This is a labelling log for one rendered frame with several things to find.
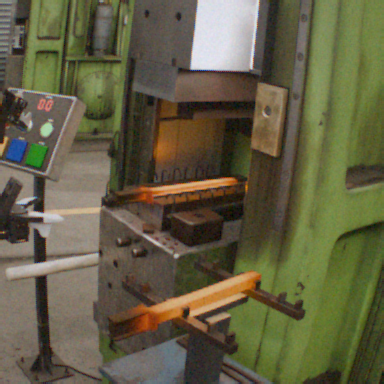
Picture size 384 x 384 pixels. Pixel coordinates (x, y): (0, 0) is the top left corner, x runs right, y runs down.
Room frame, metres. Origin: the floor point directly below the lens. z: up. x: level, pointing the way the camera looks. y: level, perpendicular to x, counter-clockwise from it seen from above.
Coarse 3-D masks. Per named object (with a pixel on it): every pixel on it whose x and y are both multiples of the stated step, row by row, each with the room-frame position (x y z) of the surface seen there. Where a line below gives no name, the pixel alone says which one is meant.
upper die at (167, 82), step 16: (144, 64) 1.62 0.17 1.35; (160, 64) 1.56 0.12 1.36; (144, 80) 1.61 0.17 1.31; (160, 80) 1.55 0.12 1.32; (176, 80) 1.50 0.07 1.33; (192, 80) 1.53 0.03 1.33; (208, 80) 1.57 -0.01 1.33; (224, 80) 1.61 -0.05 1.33; (240, 80) 1.65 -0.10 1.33; (256, 80) 1.69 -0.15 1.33; (160, 96) 1.55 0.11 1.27; (176, 96) 1.50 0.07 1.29; (192, 96) 1.54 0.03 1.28; (208, 96) 1.57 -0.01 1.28; (224, 96) 1.61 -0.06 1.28; (240, 96) 1.65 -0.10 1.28
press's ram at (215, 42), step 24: (144, 0) 1.65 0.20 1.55; (168, 0) 1.56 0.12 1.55; (192, 0) 1.48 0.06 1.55; (216, 0) 1.50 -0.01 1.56; (240, 0) 1.56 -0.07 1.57; (144, 24) 1.64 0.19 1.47; (168, 24) 1.55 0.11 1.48; (192, 24) 1.47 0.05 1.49; (216, 24) 1.51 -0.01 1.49; (240, 24) 1.56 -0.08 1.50; (144, 48) 1.62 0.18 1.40; (168, 48) 1.54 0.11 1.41; (192, 48) 1.46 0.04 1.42; (216, 48) 1.51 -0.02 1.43; (240, 48) 1.57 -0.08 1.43
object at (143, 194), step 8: (184, 184) 1.65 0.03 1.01; (192, 184) 1.66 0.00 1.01; (200, 184) 1.67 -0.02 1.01; (208, 184) 1.68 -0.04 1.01; (216, 184) 1.70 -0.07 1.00; (224, 184) 1.72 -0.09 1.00; (120, 192) 1.50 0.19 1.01; (128, 192) 1.51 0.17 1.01; (136, 192) 1.52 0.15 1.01; (144, 192) 1.53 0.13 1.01; (152, 192) 1.54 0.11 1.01; (160, 192) 1.57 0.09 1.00; (168, 192) 1.58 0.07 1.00; (120, 200) 1.49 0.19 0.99; (128, 200) 1.51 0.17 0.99; (136, 200) 1.52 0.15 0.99; (144, 200) 1.53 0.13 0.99
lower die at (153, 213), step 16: (208, 176) 1.86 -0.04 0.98; (224, 176) 1.84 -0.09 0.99; (240, 176) 1.87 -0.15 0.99; (176, 192) 1.59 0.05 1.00; (208, 192) 1.65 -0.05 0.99; (240, 192) 1.69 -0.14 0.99; (128, 208) 1.62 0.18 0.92; (144, 208) 1.56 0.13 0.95; (160, 208) 1.51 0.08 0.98; (176, 208) 1.53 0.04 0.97; (192, 208) 1.57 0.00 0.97; (160, 224) 1.50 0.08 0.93
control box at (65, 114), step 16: (32, 96) 1.93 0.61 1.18; (48, 96) 1.91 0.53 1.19; (64, 96) 1.88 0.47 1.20; (32, 112) 1.89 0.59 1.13; (48, 112) 1.87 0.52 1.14; (64, 112) 1.85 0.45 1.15; (80, 112) 1.89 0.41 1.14; (32, 128) 1.86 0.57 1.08; (64, 128) 1.81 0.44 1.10; (48, 144) 1.80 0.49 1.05; (64, 144) 1.82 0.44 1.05; (0, 160) 1.83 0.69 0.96; (48, 160) 1.76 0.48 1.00; (64, 160) 1.82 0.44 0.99; (48, 176) 1.75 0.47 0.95
